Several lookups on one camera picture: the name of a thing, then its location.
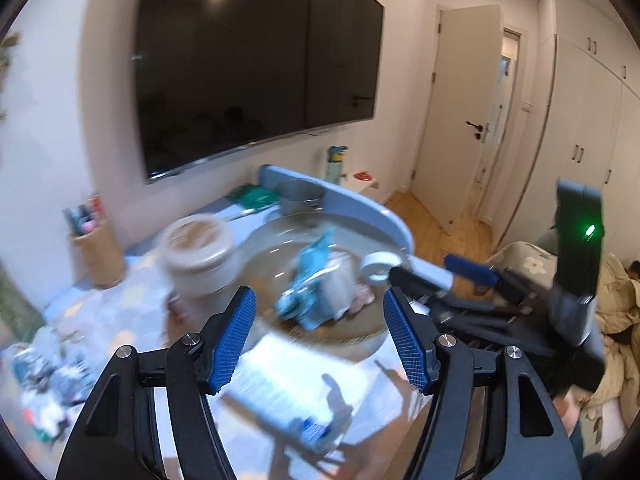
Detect white door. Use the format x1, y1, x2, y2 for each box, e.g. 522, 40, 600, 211
409, 3, 503, 235

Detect pile of small packets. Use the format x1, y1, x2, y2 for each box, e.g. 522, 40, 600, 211
0, 324, 98, 443

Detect green water bottle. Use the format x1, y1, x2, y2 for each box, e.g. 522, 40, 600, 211
326, 145, 349, 184

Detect beige floral blanket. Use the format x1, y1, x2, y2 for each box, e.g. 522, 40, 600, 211
487, 240, 640, 461

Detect pink package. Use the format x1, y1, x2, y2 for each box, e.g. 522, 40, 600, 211
347, 284, 377, 318

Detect wooden pen holder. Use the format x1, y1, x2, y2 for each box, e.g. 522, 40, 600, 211
69, 220, 127, 289

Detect blue white tissue box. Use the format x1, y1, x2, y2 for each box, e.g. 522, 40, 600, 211
219, 331, 372, 457

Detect white low shelf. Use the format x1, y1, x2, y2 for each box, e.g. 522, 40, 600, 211
344, 177, 382, 198

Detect light blue desk rim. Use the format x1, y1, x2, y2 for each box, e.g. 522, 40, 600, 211
256, 164, 417, 263

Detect white wardrobe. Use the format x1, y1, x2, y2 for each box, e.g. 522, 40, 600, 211
492, 0, 640, 273

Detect green package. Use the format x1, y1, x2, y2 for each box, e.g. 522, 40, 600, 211
226, 184, 280, 209

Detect black television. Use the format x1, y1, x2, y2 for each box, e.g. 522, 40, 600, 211
135, 0, 386, 187

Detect beige cylindrical jar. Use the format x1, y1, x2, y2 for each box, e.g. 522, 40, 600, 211
161, 214, 240, 313

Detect white paper bag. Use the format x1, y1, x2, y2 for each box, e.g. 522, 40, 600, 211
322, 257, 363, 321

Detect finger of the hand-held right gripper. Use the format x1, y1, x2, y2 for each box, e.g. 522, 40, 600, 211
444, 254, 501, 286
389, 266, 493, 311

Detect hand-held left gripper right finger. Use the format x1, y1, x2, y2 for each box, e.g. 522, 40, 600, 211
382, 286, 584, 480

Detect round brown glass plate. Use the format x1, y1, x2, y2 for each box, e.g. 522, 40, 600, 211
234, 214, 403, 358

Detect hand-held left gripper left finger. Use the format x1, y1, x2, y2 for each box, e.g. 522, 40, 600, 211
54, 286, 258, 480

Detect blue crumpled packet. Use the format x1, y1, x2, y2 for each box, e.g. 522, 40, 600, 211
274, 226, 351, 332

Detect white tape roll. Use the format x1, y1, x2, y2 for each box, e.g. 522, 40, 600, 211
359, 251, 407, 285

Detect bunch of pens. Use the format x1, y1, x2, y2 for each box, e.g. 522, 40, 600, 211
61, 194, 107, 237

